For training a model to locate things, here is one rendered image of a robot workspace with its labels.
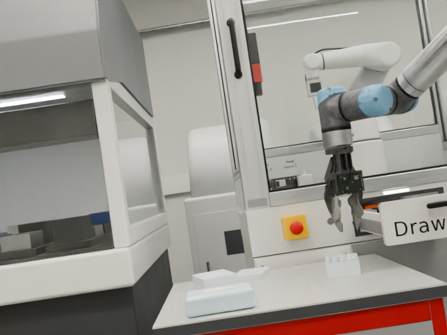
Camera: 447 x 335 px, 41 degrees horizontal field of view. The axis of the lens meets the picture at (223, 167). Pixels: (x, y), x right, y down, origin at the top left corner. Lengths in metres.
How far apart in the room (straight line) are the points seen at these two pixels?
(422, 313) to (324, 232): 0.61
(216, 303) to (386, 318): 0.36
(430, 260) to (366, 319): 0.68
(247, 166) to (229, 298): 0.65
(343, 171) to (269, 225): 0.44
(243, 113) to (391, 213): 0.58
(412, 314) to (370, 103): 0.48
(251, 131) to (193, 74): 3.36
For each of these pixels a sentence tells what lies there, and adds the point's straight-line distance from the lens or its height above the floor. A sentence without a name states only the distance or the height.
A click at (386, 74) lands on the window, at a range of 1.97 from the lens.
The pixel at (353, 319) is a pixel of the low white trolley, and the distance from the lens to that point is 1.32.
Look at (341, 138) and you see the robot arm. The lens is 1.51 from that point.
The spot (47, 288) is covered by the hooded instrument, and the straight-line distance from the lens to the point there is 1.68.
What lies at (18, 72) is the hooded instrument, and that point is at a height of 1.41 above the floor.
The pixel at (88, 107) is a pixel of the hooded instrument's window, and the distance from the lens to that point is 1.66.
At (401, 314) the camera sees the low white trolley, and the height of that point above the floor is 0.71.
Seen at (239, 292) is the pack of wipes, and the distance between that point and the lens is 1.30.
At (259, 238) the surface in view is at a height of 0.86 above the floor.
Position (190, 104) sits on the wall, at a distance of 5.16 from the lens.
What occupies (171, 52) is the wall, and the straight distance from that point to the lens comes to 5.26.
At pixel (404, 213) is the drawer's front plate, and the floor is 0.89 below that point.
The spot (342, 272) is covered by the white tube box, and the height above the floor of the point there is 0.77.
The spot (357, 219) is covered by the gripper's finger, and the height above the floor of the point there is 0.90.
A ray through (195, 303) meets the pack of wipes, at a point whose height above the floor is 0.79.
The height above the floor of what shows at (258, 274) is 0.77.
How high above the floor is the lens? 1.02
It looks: 2 degrees up
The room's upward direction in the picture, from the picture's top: 8 degrees counter-clockwise
